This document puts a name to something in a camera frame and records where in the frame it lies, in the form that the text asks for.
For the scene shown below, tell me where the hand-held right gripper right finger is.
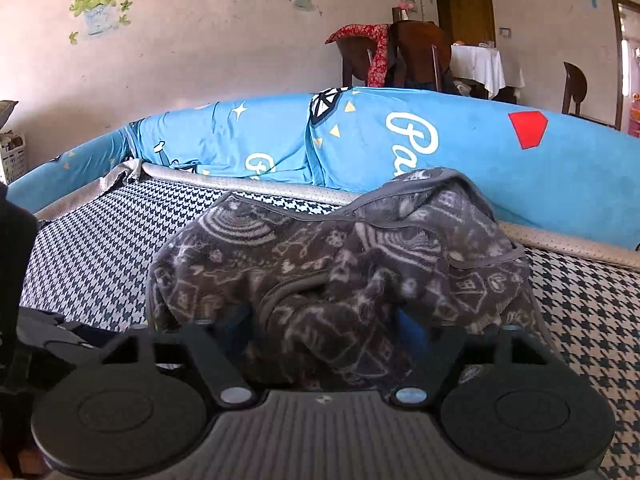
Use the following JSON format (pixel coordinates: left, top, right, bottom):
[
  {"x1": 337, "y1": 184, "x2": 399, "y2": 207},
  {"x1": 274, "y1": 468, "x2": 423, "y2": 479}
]
[{"x1": 395, "y1": 310, "x2": 553, "y2": 406}]

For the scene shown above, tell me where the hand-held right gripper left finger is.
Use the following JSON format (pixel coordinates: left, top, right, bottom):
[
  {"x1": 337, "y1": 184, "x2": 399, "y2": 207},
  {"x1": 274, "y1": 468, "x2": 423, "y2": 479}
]
[{"x1": 101, "y1": 321, "x2": 255, "y2": 407}]

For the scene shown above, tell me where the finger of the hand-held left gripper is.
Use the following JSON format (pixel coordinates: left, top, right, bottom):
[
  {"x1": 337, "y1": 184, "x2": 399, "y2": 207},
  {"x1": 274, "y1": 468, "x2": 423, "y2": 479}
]
[{"x1": 17, "y1": 310, "x2": 126, "y2": 361}]

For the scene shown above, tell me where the houndstooth sofa seat mat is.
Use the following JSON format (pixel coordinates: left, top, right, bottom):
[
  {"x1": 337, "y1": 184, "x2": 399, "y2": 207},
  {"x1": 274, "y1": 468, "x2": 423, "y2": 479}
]
[{"x1": 20, "y1": 177, "x2": 640, "y2": 480}]

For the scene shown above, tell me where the white woven basket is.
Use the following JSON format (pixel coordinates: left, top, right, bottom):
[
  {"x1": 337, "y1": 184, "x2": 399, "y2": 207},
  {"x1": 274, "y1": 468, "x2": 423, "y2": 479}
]
[{"x1": 0, "y1": 132, "x2": 26, "y2": 186}]

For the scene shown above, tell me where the blue printed sofa cover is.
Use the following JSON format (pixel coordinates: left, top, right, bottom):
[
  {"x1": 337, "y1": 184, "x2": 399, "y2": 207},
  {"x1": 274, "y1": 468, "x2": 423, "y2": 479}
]
[{"x1": 7, "y1": 85, "x2": 640, "y2": 251}]

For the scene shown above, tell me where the table with white tablecloth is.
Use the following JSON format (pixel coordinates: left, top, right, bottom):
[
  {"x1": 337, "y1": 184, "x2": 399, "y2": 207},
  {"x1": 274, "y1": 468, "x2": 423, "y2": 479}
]
[{"x1": 447, "y1": 42, "x2": 526, "y2": 101}]

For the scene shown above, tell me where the dark wooden chair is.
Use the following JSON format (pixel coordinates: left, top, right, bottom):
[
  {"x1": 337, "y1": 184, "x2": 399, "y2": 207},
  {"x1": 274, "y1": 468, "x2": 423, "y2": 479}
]
[
  {"x1": 325, "y1": 22, "x2": 393, "y2": 88},
  {"x1": 336, "y1": 35, "x2": 381, "y2": 88},
  {"x1": 562, "y1": 61, "x2": 618, "y2": 128},
  {"x1": 387, "y1": 20, "x2": 453, "y2": 93}
]

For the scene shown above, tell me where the brown wooden door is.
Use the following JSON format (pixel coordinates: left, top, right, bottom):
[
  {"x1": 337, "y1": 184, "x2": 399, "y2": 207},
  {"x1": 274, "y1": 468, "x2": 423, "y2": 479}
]
[{"x1": 434, "y1": 0, "x2": 496, "y2": 48}]

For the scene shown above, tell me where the open doorway frame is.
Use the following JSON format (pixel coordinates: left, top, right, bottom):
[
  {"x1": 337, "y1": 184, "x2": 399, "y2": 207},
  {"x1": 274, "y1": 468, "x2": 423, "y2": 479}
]
[{"x1": 611, "y1": 0, "x2": 640, "y2": 136}]

